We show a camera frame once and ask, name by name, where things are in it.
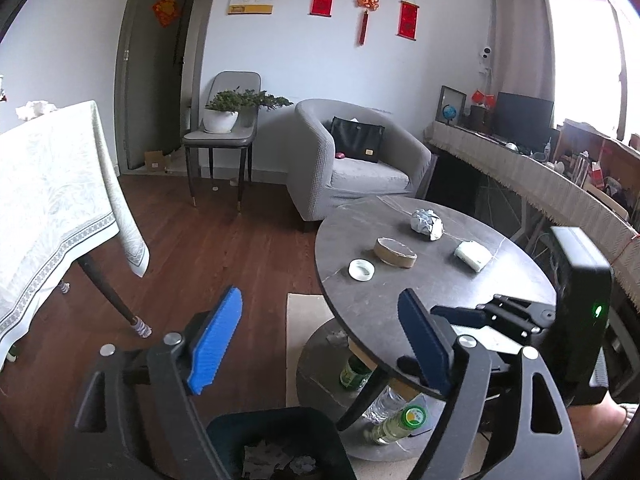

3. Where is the round wooden tape roll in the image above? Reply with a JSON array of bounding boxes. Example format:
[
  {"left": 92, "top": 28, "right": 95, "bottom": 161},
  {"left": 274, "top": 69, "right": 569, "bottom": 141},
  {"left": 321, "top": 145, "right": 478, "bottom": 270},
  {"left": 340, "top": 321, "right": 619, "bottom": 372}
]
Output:
[{"left": 374, "top": 237, "right": 418, "bottom": 269}]

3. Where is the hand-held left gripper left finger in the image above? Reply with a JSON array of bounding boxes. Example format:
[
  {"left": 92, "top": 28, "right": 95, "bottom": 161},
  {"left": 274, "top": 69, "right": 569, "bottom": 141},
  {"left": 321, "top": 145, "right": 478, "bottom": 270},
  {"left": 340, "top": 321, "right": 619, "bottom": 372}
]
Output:
[{"left": 59, "top": 285, "right": 244, "bottom": 480}]

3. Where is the potted plant in white pot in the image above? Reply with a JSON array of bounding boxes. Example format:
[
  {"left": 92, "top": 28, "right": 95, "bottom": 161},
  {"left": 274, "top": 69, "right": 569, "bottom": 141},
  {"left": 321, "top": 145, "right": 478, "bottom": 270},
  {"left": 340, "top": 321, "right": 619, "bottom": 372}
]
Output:
[{"left": 202, "top": 89, "right": 294, "bottom": 135}]

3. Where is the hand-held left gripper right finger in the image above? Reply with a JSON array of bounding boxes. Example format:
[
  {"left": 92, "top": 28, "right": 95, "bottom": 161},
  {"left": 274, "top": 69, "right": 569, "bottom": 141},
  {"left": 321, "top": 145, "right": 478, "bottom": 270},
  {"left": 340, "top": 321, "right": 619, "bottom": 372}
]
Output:
[{"left": 397, "top": 288, "right": 583, "bottom": 480}]

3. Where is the red paper door decoration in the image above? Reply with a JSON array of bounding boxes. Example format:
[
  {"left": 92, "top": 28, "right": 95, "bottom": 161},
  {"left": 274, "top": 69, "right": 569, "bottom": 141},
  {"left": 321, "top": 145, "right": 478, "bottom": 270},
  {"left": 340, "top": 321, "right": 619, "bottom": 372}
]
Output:
[{"left": 152, "top": 0, "right": 179, "bottom": 28}]

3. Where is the beige curtain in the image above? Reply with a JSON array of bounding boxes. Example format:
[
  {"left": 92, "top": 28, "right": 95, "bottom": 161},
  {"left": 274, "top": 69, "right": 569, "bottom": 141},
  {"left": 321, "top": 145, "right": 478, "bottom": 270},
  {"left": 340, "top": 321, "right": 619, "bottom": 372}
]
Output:
[{"left": 490, "top": 0, "right": 556, "bottom": 111}]

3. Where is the bottle with green yellow cap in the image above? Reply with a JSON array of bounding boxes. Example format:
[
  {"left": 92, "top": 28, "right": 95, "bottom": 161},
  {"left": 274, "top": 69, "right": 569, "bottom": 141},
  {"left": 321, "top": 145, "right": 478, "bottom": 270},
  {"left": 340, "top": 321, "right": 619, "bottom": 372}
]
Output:
[{"left": 367, "top": 402, "right": 430, "bottom": 446}]

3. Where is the white paper ball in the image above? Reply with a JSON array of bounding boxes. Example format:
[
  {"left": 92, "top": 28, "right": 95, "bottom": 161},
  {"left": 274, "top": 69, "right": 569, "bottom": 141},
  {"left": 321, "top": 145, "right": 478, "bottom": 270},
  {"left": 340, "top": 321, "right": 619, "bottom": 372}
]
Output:
[{"left": 410, "top": 208, "right": 444, "bottom": 242}]

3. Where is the dark grey door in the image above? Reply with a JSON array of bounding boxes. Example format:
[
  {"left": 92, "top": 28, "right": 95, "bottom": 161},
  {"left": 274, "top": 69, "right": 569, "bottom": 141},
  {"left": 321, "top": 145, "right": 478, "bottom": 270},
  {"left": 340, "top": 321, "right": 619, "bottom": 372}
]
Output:
[{"left": 114, "top": 0, "right": 221, "bottom": 173}]

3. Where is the black picture frame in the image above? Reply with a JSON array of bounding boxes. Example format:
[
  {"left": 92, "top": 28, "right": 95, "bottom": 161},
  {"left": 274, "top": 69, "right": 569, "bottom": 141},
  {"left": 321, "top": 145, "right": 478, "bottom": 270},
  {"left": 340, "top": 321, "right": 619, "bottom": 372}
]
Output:
[{"left": 437, "top": 85, "right": 468, "bottom": 126}]

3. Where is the dark teal trash bin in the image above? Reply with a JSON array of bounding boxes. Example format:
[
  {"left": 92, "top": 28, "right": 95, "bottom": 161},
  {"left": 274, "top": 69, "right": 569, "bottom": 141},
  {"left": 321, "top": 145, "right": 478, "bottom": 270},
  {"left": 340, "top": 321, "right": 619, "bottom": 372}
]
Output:
[{"left": 206, "top": 406, "right": 357, "bottom": 480}]

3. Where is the black monitor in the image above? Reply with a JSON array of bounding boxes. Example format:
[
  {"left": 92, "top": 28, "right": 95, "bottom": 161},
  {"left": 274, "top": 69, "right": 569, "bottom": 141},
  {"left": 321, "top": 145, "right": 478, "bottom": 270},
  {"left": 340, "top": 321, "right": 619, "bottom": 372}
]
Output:
[{"left": 492, "top": 91, "right": 556, "bottom": 146}]

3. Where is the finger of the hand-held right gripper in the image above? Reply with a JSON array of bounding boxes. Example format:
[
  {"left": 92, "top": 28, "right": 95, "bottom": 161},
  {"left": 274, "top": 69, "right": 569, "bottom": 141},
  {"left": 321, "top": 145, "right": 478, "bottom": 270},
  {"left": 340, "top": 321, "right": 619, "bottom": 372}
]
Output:
[
  {"left": 397, "top": 354, "right": 427, "bottom": 377},
  {"left": 430, "top": 296, "right": 555, "bottom": 343}
]

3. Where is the white round plastic lid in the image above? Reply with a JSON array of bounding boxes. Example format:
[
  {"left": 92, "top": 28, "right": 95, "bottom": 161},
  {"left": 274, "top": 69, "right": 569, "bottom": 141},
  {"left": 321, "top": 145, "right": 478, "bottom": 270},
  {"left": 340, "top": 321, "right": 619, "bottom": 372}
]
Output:
[{"left": 348, "top": 258, "right": 375, "bottom": 281}]

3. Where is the beige floor mat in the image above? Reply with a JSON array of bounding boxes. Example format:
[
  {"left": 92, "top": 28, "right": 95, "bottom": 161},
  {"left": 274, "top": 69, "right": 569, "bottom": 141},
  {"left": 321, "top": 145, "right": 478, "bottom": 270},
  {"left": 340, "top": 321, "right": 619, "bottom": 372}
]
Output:
[{"left": 285, "top": 292, "right": 346, "bottom": 411}]

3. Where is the crumpled white tissue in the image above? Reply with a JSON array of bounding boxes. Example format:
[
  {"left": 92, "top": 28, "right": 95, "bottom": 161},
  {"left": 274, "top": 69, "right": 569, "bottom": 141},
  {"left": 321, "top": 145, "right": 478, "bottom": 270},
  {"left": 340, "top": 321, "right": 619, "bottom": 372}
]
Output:
[{"left": 15, "top": 101, "right": 57, "bottom": 121}]

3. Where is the long desk with fringed cloth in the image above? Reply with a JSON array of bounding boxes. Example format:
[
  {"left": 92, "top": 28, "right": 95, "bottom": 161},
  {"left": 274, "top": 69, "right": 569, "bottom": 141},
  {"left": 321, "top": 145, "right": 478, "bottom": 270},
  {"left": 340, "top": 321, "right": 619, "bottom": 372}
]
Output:
[{"left": 424, "top": 121, "right": 640, "bottom": 311}]

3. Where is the black handbag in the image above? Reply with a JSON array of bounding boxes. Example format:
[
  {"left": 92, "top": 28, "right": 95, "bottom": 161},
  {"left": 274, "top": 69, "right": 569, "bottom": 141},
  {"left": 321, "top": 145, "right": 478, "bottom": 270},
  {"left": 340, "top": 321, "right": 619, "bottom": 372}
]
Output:
[{"left": 330, "top": 116, "right": 386, "bottom": 163}]

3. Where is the table with white tablecloth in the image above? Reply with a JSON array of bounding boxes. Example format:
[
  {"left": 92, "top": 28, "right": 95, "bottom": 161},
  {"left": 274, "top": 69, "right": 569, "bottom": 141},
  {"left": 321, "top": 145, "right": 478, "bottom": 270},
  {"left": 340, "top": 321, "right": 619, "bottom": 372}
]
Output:
[{"left": 0, "top": 100, "right": 151, "bottom": 356}]

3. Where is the green glass bottle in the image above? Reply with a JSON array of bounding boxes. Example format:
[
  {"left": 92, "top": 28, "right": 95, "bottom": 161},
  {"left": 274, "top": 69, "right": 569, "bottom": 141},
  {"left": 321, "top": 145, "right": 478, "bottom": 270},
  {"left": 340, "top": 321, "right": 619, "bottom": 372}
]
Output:
[{"left": 340, "top": 352, "right": 373, "bottom": 391}]

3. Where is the grey dining chair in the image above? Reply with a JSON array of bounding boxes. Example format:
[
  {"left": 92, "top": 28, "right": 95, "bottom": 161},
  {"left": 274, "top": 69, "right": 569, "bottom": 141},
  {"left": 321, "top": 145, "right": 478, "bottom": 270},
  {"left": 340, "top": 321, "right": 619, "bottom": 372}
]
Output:
[{"left": 182, "top": 71, "right": 262, "bottom": 211}]

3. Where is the clear plastic bottle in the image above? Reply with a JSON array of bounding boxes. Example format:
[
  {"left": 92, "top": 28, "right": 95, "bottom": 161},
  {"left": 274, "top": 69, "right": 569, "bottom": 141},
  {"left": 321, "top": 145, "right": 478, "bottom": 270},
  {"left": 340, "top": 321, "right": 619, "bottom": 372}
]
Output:
[{"left": 361, "top": 385, "right": 408, "bottom": 423}]

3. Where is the grey armchair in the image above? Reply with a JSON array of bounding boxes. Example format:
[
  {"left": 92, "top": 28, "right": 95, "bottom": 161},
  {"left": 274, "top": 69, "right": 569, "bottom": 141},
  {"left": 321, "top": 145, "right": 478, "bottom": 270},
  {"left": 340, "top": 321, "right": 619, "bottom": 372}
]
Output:
[{"left": 286, "top": 99, "right": 433, "bottom": 223}]

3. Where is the round grey marble table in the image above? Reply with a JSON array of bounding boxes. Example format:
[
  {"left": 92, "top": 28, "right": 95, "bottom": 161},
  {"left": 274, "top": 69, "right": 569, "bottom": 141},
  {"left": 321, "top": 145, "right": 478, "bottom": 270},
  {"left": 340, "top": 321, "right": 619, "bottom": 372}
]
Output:
[{"left": 296, "top": 195, "right": 558, "bottom": 463}]

